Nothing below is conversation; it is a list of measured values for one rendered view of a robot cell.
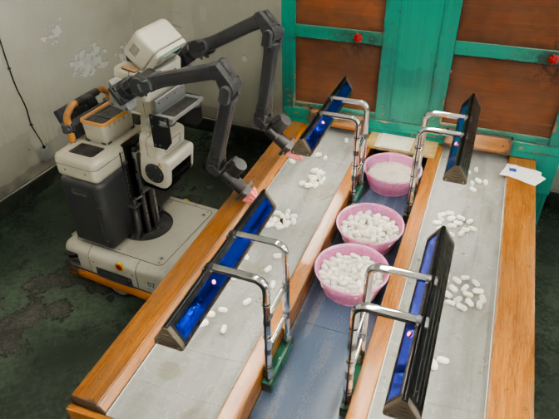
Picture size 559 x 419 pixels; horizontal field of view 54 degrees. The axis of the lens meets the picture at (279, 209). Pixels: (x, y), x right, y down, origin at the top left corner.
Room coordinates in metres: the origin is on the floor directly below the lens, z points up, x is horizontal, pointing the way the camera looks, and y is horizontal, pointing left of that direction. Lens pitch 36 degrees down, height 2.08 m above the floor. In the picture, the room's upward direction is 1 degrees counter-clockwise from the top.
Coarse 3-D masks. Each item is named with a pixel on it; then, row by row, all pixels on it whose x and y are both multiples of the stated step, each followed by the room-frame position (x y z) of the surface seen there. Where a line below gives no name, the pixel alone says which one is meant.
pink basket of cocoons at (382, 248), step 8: (344, 208) 1.80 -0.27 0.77; (360, 208) 1.83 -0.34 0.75; (368, 208) 1.83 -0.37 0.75; (384, 208) 1.81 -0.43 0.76; (344, 216) 1.79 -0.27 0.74; (392, 216) 1.77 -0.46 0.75; (400, 216) 1.74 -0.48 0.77; (400, 224) 1.71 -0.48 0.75; (400, 232) 1.67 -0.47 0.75; (352, 240) 1.60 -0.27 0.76; (392, 240) 1.59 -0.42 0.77; (352, 248) 1.63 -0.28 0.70; (376, 248) 1.59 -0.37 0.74; (384, 248) 1.60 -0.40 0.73
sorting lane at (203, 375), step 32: (288, 160) 2.24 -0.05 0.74; (320, 160) 2.23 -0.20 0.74; (352, 160) 2.23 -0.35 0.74; (288, 192) 1.97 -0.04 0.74; (320, 192) 1.97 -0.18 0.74; (256, 256) 1.55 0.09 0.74; (224, 288) 1.38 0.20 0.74; (256, 288) 1.38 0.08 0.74; (224, 320) 1.23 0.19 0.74; (256, 320) 1.23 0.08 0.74; (160, 352) 1.10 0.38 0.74; (192, 352) 1.10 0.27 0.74; (224, 352) 1.10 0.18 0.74; (128, 384) 0.99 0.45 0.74; (160, 384) 0.99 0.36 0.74; (192, 384) 0.99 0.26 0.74; (224, 384) 0.98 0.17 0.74; (128, 416) 0.89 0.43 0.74; (160, 416) 0.88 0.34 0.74; (192, 416) 0.88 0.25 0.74
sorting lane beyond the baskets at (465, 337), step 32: (480, 160) 2.21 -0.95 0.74; (448, 192) 1.95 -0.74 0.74; (480, 192) 1.94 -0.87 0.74; (480, 224) 1.72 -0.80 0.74; (416, 256) 1.53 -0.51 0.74; (480, 256) 1.53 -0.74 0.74; (448, 288) 1.36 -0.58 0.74; (448, 320) 1.22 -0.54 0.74; (480, 320) 1.21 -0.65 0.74; (448, 352) 1.08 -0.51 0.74; (480, 352) 1.08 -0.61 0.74; (384, 384) 0.98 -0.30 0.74; (448, 384) 0.97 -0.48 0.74; (480, 384) 0.97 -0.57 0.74; (384, 416) 0.87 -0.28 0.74; (448, 416) 0.87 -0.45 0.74; (480, 416) 0.87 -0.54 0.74
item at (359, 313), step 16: (368, 272) 1.07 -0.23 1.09; (384, 272) 1.05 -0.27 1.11; (400, 272) 1.04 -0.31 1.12; (416, 272) 1.04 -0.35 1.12; (368, 288) 1.07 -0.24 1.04; (368, 304) 0.92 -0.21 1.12; (352, 320) 0.93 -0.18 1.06; (368, 320) 1.07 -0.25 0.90; (400, 320) 0.88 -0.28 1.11; (416, 320) 0.88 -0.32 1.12; (352, 336) 0.92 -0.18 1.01; (352, 352) 0.93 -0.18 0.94; (352, 368) 0.93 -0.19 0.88; (352, 384) 0.93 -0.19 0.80
